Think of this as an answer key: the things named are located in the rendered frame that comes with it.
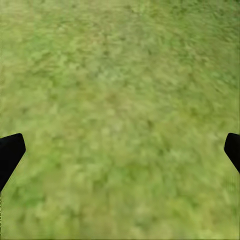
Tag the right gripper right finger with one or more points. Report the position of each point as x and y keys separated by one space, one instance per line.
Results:
x=232 y=149

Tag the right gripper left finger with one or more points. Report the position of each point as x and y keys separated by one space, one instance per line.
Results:
x=12 y=149

